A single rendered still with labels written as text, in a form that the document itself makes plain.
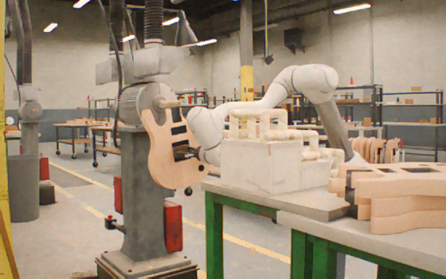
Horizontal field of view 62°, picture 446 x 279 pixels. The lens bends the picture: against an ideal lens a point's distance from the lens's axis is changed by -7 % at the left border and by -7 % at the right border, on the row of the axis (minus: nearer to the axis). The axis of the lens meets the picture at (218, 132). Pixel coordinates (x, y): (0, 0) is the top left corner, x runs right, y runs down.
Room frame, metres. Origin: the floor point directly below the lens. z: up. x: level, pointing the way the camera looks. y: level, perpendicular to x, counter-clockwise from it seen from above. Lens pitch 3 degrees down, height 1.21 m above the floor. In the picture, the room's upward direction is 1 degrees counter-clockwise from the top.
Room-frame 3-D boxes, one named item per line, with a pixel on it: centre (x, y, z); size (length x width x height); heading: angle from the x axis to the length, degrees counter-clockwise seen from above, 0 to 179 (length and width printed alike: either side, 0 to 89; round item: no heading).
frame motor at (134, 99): (2.39, 0.43, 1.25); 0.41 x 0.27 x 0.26; 37
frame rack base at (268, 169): (1.40, -0.14, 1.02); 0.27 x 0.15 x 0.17; 36
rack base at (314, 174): (1.49, -0.27, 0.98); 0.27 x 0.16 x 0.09; 36
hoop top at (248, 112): (1.37, -0.10, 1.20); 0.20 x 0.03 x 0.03; 35
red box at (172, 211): (2.54, 0.35, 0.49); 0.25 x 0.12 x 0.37; 37
